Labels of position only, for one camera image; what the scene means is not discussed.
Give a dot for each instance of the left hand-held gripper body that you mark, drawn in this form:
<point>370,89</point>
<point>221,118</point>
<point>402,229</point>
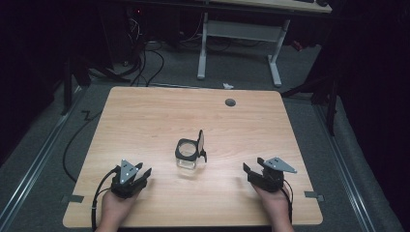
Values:
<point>124,183</point>

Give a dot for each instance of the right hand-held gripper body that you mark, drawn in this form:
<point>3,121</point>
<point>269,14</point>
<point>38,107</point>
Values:
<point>272,179</point>

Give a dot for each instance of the person's left hand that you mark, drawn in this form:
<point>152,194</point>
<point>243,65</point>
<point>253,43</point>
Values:
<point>116,206</point>

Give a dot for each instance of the person's right hand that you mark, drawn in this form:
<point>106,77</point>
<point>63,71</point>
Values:
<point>274,203</point>

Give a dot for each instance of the grey tape strip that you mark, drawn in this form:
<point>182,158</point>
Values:
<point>314,195</point>
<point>73,198</point>

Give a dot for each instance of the clear jar with black lid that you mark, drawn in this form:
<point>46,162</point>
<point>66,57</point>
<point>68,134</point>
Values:
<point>187,154</point>

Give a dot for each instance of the grey round table grommet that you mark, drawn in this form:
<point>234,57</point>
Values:
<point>230,102</point>

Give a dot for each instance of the crumpled white paper scrap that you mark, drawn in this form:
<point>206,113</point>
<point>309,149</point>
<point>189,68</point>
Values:
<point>228,86</point>

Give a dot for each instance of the black metal stand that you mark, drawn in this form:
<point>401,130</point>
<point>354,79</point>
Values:
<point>68,87</point>
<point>328,103</point>

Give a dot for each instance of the metal floor rail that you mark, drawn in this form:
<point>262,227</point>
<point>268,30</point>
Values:
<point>35,161</point>
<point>346,167</point>

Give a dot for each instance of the white metal desk frame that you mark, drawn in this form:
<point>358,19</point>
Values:
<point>240,35</point>

